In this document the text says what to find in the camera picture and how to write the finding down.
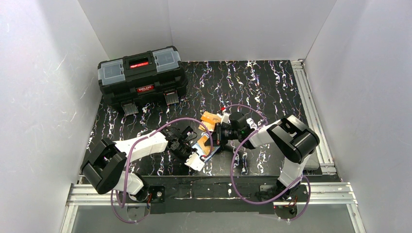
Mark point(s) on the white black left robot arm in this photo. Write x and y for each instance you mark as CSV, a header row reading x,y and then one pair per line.
x,y
106,166

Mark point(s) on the single orange credit card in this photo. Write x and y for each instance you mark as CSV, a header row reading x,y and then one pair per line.
x,y
203,143

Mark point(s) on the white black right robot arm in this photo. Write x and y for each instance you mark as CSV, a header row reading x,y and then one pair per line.
x,y
293,139

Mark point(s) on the orange credit card stack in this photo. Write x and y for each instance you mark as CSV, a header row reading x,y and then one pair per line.
x,y
209,120

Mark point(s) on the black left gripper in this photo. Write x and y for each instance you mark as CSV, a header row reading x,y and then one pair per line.
x,y
185,149

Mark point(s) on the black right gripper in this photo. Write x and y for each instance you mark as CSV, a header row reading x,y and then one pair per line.
x,y
218,135

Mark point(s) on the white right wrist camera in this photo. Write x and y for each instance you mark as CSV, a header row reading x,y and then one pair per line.
x,y
225,114

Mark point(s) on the navy blue card holder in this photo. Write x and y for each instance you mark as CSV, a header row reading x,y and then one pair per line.
x,y
211,154

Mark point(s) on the black red toolbox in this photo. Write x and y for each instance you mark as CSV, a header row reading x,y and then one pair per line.
x,y
142,78

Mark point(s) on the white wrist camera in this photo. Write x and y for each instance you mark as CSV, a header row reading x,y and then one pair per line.
x,y
195,162
225,114

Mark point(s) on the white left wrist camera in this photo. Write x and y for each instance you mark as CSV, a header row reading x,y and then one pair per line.
x,y
195,162

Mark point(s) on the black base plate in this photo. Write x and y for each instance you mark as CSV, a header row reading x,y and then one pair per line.
x,y
209,194

